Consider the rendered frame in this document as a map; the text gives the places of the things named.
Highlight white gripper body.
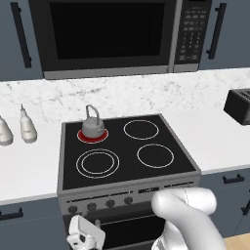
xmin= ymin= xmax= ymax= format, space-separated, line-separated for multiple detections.
xmin=68 ymin=214 xmax=107 ymax=249

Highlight steel stove with black hob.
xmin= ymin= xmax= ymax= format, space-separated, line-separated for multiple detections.
xmin=56 ymin=112 xmax=202 ymax=250

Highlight black oven door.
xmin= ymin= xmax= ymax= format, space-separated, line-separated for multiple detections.
xmin=62 ymin=209 xmax=170 ymax=250

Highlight grey-blue drawer front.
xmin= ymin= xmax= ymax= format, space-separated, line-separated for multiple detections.
xmin=0 ymin=196 xmax=63 ymax=250
xmin=198 ymin=168 xmax=250 ymax=239

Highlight grey metal kettle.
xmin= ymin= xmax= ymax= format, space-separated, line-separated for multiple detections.
xmin=80 ymin=104 xmax=107 ymax=140

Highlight white squat bottle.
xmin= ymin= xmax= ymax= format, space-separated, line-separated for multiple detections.
xmin=0 ymin=115 xmax=15 ymax=146

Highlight black and steel microwave oven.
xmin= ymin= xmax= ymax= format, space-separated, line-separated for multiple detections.
xmin=27 ymin=0 xmax=213 ymax=80

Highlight black toaster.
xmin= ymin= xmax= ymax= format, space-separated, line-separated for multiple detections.
xmin=223 ymin=87 xmax=250 ymax=127

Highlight steel oven door handle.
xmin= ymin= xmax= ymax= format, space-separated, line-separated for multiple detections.
xmin=97 ymin=212 xmax=158 ymax=228

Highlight black drawer handle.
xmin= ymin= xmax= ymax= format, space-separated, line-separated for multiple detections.
xmin=240 ymin=197 xmax=250 ymax=217
xmin=222 ymin=173 xmax=246 ymax=186
xmin=0 ymin=207 xmax=24 ymax=222

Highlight black bar cupboard handle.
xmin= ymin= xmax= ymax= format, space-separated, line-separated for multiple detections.
xmin=205 ymin=2 xmax=228 ymax=61
xmin=10 ymin=1 xmax=33 ymax=69

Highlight grey-blue wall cupboard door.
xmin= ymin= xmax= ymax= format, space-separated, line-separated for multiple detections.
xmin=198 ymin=0 xmax=250 ymax=71
xmin=0 ymin=0 xmax=45 ymax=82

